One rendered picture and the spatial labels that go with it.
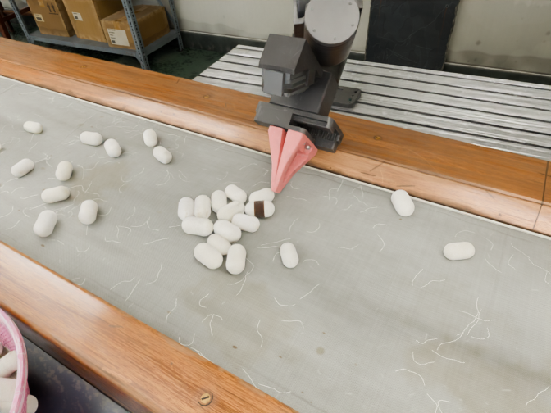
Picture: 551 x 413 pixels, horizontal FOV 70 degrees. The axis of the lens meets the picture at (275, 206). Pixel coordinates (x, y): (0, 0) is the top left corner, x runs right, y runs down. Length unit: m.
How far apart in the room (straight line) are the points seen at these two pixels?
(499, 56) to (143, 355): 2.33
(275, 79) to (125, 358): 0.30
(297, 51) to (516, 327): 0.34
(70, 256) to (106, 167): 0.17
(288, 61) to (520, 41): 2.11
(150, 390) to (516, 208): 0.43
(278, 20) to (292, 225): 2.31
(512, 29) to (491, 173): 1.93
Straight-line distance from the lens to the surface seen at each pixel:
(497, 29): 2.45
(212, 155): 0.60
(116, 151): 0.63
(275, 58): 0.43
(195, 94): 0.72
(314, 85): 0.48
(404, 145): 0.57
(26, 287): 0.47
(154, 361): 0.37
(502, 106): 0.92
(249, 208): 0.47
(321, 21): 0.44
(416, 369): 0.38
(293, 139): 0.47
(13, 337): 0.43
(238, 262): 0.42
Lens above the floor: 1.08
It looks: 43 degrees down
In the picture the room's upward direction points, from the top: 4 degrees counter-clockwise
